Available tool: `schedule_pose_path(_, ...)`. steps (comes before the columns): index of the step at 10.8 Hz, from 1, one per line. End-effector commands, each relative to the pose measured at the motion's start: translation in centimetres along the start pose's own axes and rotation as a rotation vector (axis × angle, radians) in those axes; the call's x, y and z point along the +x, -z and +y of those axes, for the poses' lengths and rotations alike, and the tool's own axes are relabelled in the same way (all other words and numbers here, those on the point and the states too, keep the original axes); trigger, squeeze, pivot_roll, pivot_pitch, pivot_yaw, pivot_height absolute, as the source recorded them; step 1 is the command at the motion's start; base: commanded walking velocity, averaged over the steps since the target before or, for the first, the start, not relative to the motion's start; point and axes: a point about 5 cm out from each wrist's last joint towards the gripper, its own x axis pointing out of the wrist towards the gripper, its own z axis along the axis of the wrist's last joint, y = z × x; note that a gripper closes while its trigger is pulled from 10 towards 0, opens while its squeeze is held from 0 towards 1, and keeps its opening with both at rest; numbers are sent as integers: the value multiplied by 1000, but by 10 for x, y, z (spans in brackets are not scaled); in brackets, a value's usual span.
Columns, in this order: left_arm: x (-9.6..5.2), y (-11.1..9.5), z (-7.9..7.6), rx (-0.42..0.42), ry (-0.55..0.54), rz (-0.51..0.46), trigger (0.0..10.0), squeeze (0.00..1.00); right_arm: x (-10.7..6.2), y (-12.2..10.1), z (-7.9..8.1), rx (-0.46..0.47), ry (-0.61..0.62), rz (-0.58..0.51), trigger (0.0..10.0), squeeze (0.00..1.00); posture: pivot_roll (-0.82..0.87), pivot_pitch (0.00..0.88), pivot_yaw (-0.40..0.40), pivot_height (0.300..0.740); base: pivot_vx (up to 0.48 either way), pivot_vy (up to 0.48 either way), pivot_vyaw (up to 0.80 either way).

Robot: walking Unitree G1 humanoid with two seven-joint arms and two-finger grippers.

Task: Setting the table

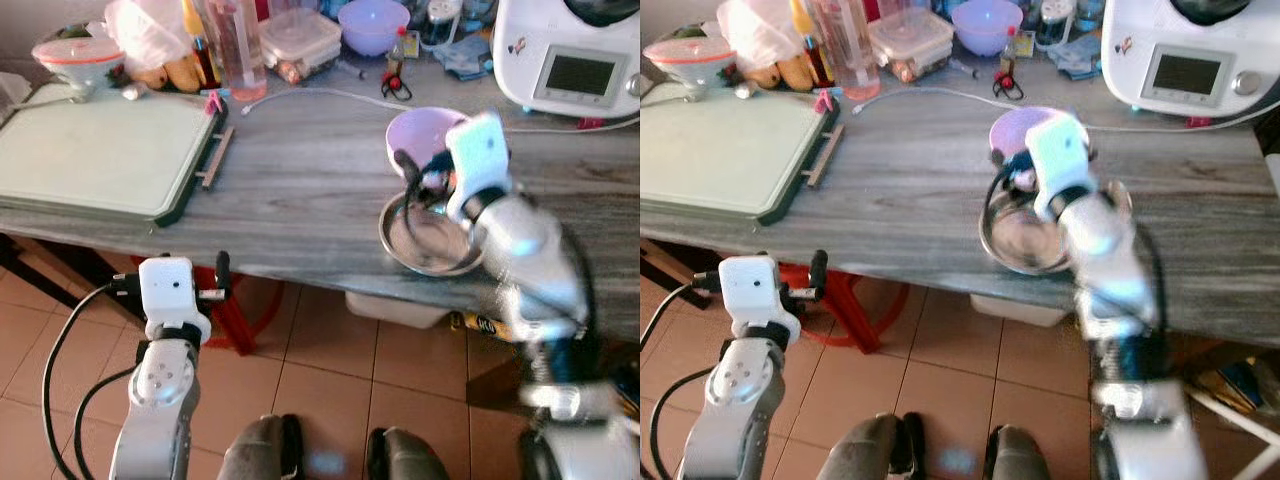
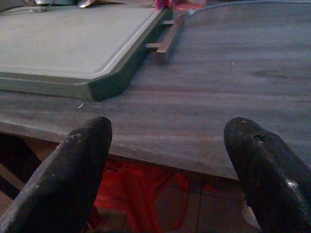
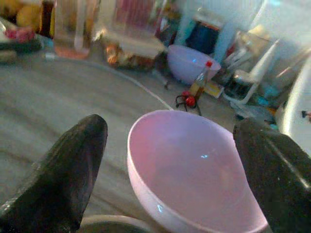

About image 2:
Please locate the silver metal spoon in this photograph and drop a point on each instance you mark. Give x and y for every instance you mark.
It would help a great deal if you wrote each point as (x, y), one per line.
(83, 3)

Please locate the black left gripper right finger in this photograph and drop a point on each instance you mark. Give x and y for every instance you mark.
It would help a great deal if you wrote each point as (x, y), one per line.
(269, 174)

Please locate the pink flower decoration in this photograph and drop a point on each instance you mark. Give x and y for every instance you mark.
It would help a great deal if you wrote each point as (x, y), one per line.
(162, 3)

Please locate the dark wooden table leg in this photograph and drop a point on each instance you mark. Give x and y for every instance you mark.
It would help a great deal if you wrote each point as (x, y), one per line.
(17, 160)

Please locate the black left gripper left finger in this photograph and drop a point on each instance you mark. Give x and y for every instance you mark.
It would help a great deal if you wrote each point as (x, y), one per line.
(60, 174)

